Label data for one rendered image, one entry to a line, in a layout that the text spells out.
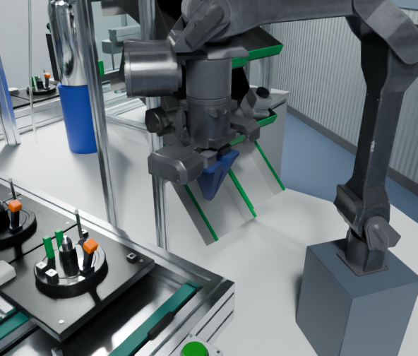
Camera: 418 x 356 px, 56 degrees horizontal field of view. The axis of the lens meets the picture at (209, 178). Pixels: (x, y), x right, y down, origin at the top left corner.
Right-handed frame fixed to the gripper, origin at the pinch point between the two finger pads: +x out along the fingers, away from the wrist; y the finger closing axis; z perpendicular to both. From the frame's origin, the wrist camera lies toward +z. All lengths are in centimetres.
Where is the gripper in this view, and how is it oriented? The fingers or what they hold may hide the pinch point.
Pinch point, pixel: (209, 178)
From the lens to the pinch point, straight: 55.8
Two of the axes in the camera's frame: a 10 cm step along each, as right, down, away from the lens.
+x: 0.0, 8.8, 4.7
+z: -8.2, -2.7, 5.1
